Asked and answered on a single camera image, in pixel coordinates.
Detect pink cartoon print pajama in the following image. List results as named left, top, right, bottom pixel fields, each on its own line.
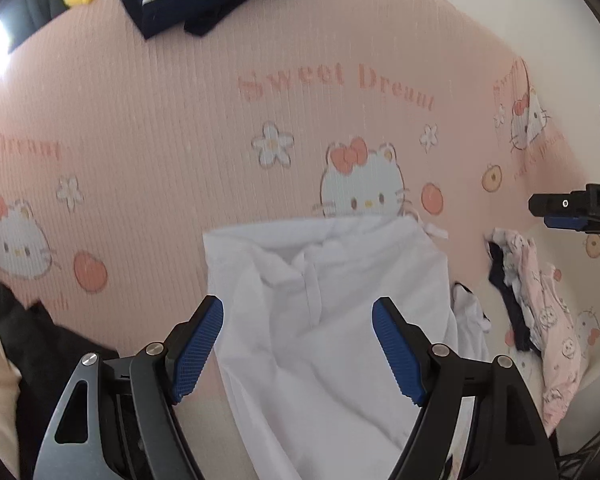
left=492, top=229, right=584, bottom=434

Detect white shirt navy trim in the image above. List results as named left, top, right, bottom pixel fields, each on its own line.
left=204, top=216, right=490, bottom=479

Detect navy garment under pajama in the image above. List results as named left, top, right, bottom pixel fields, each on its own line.
left=488, top=242, right=536, bottom=351

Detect pink cream Hello Kitty blanket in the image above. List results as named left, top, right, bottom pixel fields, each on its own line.
left=0, top=0, right=600, bottom=480

